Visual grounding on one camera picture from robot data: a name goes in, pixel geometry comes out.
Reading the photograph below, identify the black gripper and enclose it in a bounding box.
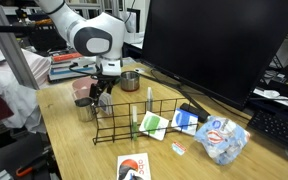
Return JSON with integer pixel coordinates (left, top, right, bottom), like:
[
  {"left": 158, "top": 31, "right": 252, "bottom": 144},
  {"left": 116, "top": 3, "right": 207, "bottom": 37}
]
[{"left": 89, "top": 75, "right": 120, "bottom": 100}]

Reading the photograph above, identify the small white blue book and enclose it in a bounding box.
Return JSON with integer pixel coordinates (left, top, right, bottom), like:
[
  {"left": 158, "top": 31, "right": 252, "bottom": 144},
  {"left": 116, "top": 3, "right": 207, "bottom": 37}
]
[{"left": 98, "top": 92, "right": 112, "bottom": 115}]

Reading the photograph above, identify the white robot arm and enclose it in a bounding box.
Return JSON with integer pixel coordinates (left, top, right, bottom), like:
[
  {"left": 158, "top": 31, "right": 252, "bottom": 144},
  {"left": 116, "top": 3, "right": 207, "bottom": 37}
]
[{"left": 34, "top": 0, "right": 125, "bottom": 100}]

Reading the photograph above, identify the thin white upright book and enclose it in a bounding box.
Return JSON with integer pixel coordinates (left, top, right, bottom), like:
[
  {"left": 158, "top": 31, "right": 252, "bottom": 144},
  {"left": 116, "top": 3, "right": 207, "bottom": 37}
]
[{"left": 146, "top": 87, "right": 153, "bottom": 111}]

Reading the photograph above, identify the white green book in rack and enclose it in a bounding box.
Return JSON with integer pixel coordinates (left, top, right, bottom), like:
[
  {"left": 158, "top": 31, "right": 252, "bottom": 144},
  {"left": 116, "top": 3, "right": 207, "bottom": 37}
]
[{"left": 132, "top": 106, "right": 137, "bottom": 141}]

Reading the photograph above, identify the white green square book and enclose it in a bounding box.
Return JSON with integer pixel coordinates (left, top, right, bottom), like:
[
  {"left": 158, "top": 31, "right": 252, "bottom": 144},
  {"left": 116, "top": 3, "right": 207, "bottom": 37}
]
[{"left": 139, "top": 111, "right": 169, "bottom": 141}]

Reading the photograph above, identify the red black abc book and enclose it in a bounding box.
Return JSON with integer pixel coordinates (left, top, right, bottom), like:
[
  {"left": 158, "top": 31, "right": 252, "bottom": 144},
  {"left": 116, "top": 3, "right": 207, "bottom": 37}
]
[{"left": 117, "top": 153, "right": 151, "bottom": 180}]

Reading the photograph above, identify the white blue square book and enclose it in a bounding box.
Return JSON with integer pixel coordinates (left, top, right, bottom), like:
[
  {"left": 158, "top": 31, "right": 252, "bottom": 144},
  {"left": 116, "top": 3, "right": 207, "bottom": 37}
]
[{"left": 171, "top": 108, "right": 198, "bottom": 136}]

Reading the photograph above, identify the pink bowl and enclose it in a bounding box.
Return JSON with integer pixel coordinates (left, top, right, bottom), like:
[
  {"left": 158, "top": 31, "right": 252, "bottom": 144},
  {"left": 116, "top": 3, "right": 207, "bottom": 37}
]
[{"left": 72, "top": 77, "right": 97, "bottom": 100}]

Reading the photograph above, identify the brown metal tin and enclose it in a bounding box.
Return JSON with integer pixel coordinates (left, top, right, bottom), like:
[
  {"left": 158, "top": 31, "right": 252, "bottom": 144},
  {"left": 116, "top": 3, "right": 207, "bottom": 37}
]
[{"left": 121, "top": 71, "right": 140, "bottom": 92}]

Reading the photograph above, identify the stack of books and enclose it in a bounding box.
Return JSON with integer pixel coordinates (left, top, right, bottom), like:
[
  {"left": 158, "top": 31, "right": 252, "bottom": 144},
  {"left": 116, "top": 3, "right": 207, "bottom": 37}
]
[{"left": 48, "top": 52, "right": 97, "bottom": 82}]

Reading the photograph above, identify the small red white sticker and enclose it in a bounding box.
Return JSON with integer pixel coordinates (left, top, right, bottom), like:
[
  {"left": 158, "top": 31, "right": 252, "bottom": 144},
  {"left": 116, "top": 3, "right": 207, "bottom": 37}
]
[{"left": 172, "top": 142, "right": 186, "bottom": 156}]

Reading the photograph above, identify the white cloth pile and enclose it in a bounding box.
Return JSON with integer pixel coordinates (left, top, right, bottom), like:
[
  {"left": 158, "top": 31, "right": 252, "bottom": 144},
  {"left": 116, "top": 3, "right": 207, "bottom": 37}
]
[{"left": 0, "top": 49, "right": 50, "bottom": 133}]

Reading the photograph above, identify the black monitor stand base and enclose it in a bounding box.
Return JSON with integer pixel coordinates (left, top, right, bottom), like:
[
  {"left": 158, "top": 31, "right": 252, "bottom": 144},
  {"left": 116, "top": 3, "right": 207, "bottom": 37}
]
[{"left": 180, "top": 103, "right": 209, "bottom": 123}]

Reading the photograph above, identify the large black monitor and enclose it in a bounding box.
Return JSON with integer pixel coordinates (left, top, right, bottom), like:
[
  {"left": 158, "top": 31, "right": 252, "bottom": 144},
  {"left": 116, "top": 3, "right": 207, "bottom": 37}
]
[{"left": 142, "top": 0, "right": 288, "bottom": 109}]

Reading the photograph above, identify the blue white plastic bag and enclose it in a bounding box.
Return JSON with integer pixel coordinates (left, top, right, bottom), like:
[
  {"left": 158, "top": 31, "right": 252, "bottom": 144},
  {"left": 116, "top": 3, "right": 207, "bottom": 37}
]
[{"left": 194, "top": 116, "right": 250, "bottom": 165}]

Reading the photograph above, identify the black keyboard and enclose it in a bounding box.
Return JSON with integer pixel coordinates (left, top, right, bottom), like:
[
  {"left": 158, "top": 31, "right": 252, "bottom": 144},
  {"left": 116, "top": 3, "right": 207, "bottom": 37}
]
[{"left": 248, "top": 110, "right": 288, "bottom": 147}]

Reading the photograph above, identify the silver cup with handle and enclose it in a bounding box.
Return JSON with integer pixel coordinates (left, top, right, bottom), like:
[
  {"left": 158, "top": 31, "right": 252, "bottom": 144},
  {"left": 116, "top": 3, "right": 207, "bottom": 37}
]
[{"left": 75, "top": 97, "right": 96, "bottom": 122}]

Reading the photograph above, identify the black wire rack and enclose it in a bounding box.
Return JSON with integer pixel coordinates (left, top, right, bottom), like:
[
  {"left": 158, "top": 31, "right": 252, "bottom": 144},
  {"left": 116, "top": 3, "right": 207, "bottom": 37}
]
[{"left": 93, "top": 98, "right": 189, "bottom": 144}]

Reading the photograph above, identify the orange handled tool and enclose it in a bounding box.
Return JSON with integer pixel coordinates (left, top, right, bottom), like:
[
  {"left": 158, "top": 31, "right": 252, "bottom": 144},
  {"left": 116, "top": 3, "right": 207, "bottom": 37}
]
[{"left": 15, "top": 157, "right": 46, "bottom": 177}]

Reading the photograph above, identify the grey metal frame post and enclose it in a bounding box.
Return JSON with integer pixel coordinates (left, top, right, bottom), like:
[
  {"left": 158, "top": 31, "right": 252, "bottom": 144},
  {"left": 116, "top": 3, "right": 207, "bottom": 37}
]
[{"left": 0, "top": 6, "right": 39, "bottom": 90}]

